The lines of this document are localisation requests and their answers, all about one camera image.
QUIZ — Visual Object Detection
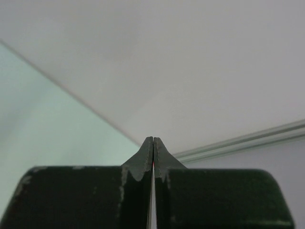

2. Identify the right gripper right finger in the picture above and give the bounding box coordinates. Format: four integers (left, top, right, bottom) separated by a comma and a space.
153, 137, 295, 229

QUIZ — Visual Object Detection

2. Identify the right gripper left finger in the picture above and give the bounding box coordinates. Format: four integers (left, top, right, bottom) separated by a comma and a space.
0, 137, 153, 229

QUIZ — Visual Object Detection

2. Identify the right aluminium corner post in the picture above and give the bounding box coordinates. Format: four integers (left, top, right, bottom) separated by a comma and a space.
174, 119, 305, 163

